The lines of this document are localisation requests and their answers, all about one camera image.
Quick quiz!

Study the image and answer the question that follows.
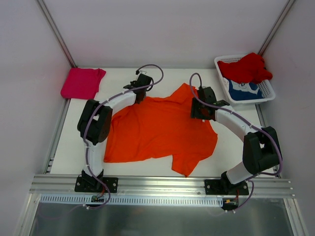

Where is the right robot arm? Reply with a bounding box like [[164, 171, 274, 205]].
[[190, 86, 283, 195]]

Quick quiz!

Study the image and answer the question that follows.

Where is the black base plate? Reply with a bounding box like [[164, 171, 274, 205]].
[[204, 179, 249, 196], [74, 176, 118, 193]]

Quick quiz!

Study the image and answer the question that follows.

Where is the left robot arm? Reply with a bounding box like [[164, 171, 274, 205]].
[[77, 73, 154, 192]]

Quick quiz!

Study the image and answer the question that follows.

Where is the folded pink t shirt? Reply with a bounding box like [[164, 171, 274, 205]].
[[60, 68, 106, 100]]

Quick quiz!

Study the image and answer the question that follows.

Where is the orange t shirt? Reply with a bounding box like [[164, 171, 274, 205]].
[[103, 83, 218, 177]]

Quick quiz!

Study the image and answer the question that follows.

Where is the aluminium mounting rail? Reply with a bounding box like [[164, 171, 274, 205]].
[[29, 174, 297, 198]]

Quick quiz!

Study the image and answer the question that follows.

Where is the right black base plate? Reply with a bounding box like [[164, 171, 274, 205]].
[[204, 179, 249, 196]]

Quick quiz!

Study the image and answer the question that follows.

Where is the blue white t shirt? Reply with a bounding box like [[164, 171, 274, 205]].
[[224, 78, 263, 101]]

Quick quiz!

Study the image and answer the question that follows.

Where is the white slotted cable duct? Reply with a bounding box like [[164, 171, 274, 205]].
[[40, 194, 223, 207]]

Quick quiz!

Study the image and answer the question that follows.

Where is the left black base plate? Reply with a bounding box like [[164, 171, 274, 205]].
[[74, 176, 118, 193]]

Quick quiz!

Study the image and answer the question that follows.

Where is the red t shirt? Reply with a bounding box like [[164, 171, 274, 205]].
[[218, 53, 273, 84]]

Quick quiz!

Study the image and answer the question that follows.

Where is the white plastic basket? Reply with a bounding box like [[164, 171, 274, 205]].
[[214, 54, 276, 106]]

